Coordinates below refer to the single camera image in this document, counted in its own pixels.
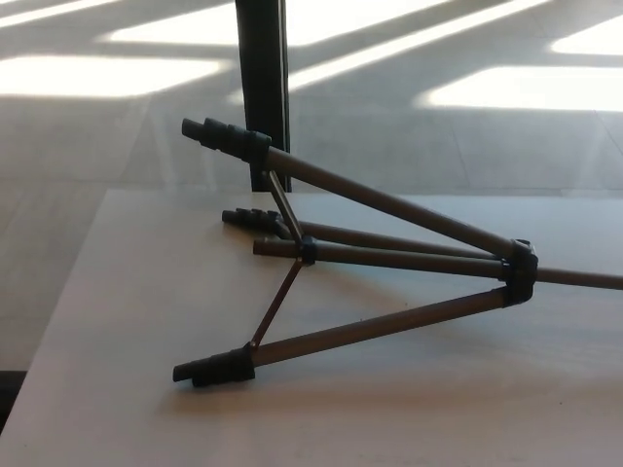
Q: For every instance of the brown tripod with black feet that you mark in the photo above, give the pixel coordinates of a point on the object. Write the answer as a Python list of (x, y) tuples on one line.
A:
[(389, 321)]

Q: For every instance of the black vertical post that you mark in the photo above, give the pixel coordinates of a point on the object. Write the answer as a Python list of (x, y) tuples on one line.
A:
[(263, 73)]

